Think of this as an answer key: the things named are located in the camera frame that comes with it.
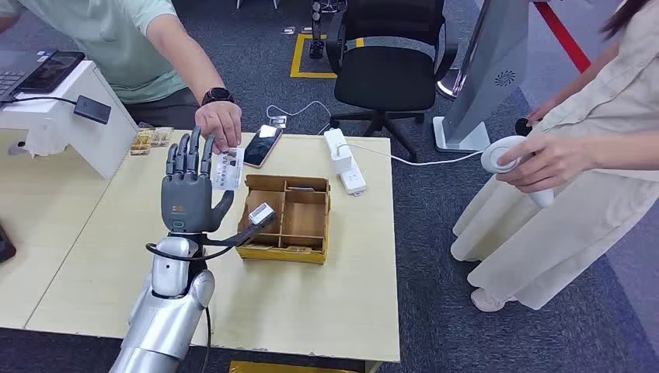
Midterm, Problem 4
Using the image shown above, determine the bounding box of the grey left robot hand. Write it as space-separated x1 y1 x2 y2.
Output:
160 126 235 235

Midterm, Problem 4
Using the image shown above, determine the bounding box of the person's right hand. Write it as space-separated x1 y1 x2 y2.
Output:
525 100 560 127

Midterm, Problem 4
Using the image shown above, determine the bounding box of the person's left hand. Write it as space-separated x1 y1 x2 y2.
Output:
194 100 243 155
497 134 593 194

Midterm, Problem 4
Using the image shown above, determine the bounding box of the white photo ID card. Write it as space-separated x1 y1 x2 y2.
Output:
211 148 246 192

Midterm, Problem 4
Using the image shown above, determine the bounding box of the white handheld controller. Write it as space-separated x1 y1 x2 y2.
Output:
480 135 556 209

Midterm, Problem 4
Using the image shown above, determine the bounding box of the wooden compartment box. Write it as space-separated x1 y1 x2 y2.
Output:
235 173 332 266

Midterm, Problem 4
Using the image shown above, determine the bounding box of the person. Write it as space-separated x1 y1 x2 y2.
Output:
0 0 243 155
450 0 659 313

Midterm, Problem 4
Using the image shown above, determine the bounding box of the person's pale shoe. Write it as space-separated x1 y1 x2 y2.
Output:
469 288 516 313

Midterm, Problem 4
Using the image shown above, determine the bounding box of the black wristwatch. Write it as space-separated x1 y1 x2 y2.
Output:
200 87 235 107

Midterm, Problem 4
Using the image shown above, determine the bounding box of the pink smartphone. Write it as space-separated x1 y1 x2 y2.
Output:
242 124 284 169

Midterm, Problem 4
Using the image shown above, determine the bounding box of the grey kiosk display stand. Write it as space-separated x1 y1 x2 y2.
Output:
432 0 532 153

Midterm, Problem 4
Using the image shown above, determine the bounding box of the white sloped stand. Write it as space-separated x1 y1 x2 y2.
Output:
0 60 139 180

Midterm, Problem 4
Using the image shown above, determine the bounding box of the black small dongle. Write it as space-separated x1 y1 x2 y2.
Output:
73 95 112 126

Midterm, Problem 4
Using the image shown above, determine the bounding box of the white power strip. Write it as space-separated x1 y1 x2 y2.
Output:
323 127 368 197

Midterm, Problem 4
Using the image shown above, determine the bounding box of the black office chair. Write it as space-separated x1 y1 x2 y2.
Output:
325 0 459 161

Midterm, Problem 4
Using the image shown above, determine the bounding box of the black smartphone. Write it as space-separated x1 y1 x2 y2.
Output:
18 51 86 94

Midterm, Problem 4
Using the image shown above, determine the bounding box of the black flat device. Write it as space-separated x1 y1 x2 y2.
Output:
0 224 16 263

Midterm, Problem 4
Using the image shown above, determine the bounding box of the dark laptop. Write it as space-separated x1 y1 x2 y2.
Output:
0 50 57 103

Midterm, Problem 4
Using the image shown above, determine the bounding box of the white thin cable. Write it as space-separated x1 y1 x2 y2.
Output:
265 100 333 136

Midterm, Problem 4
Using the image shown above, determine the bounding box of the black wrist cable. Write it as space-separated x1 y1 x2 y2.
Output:
145 239 235 263

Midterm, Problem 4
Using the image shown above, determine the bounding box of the black camera bracket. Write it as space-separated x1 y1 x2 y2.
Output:
197 211 277 249

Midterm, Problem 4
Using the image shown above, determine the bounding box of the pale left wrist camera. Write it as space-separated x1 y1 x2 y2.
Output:
248 202 276 226

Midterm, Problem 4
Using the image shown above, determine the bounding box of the white charging cable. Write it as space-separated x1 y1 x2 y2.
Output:
336 143 487 167

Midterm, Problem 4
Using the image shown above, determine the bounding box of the black dongle cable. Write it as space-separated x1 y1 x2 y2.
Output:
0 96 78 107

